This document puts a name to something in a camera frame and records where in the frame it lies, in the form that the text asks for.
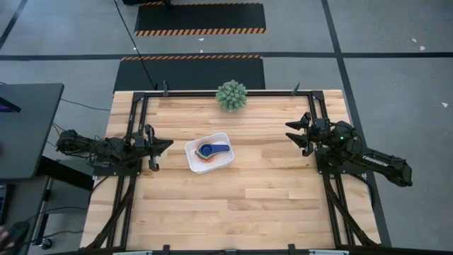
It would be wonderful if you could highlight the dark grey desk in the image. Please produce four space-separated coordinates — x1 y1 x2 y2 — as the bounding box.
0 82 66 182

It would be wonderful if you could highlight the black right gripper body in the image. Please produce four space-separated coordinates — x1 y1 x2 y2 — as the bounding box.
302 111 330 158

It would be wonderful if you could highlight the black metal rig frame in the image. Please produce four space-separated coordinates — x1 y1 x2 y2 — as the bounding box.
84 89 382 255

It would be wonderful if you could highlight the black hazard-striped floor mat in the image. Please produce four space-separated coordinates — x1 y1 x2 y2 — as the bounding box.
113 54 267 94
134 1 268 38

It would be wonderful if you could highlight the long black floor cable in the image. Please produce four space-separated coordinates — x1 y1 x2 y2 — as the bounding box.
113 0 157 90

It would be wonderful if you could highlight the white plastic basket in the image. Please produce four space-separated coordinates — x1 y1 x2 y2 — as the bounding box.
184 131 236 175

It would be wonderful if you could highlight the green potted succulent plant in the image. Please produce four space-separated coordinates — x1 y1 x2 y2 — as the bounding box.
214 79 248 114

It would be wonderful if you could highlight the thin black floor cable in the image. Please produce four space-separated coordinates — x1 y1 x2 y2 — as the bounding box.
59 98 111 112

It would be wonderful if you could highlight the black computer mouse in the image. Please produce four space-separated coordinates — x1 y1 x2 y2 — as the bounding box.
6 221 30 247

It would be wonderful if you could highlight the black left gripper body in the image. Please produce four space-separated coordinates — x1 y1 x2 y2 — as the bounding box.
132 123 157 172

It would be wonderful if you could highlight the dark screen device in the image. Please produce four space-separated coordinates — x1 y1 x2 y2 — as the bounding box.
0 96 22 114

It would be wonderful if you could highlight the small dark blue measuring cup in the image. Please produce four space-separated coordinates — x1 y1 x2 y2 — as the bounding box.
196 142 231 157

